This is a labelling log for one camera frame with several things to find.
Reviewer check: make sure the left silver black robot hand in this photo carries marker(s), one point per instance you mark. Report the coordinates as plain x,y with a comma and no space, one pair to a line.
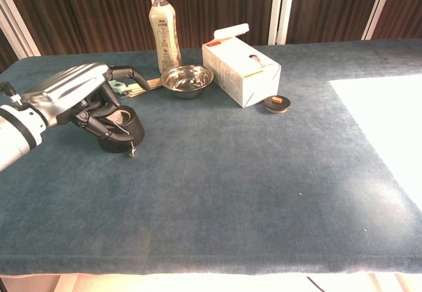
72,84

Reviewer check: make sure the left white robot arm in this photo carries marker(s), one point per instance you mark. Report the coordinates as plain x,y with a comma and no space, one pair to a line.
13,130

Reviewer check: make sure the black cast iron teapot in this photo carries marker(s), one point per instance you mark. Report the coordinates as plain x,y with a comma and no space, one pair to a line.
136,127

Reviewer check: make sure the beige drink bottle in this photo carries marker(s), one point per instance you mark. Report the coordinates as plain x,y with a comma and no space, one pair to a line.
165,35

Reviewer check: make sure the black teapot lid orange knob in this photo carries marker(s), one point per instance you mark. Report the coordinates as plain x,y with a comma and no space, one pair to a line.
280,106

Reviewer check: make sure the brown pleated curtain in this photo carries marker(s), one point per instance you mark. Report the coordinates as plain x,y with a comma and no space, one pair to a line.
99,8

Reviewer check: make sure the glass bowl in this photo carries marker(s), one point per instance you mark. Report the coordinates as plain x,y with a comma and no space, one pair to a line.
188,77

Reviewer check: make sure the white cardboard carton box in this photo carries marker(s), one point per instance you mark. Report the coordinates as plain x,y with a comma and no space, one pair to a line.
237,71

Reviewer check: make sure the blue felt table cover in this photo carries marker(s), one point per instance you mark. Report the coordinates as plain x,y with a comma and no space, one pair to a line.
214,173

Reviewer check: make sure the white frame post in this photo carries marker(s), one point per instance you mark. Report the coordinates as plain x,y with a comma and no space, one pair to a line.
377,8
16,25
280,8

